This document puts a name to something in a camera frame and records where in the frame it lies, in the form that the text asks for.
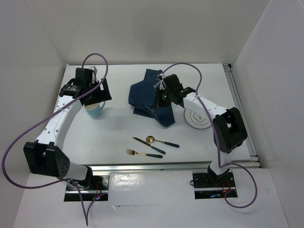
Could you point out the aluminium front rail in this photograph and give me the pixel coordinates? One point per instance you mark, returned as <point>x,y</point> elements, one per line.
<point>151,167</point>

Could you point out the light blue mug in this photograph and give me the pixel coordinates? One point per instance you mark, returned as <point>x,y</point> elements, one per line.
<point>94,110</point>

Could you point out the aluminium right side rail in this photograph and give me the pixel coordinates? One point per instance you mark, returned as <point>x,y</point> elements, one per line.
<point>254,159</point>

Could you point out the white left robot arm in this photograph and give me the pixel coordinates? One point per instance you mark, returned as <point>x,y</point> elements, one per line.
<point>45,155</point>

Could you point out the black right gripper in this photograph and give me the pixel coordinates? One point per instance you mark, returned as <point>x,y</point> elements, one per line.
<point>159,102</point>

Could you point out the white plate with dark rim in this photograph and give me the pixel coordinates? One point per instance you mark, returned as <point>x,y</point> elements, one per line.
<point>196,120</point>

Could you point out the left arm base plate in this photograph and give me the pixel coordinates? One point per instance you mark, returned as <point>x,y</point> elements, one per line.
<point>97,189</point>

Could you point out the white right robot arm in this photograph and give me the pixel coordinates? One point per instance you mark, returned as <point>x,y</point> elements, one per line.
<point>229,131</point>

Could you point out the aluminium rail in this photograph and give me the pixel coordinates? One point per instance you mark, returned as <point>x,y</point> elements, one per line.
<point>254,159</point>
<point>151,167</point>

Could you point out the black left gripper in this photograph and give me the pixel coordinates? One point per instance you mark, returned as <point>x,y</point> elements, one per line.
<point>103,95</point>

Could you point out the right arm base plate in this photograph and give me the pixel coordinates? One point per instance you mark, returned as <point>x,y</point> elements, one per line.
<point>205,188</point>

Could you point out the gold knife green handle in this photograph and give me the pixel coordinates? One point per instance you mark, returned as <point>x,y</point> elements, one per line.
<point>148,144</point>

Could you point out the gold spoon green handle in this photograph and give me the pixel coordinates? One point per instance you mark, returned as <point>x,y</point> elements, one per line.
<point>151,139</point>

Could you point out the gold fork green handle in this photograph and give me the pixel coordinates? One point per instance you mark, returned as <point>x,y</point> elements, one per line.
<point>132,152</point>

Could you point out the blue placemat with whale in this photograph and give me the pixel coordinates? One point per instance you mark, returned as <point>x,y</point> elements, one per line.
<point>142,96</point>

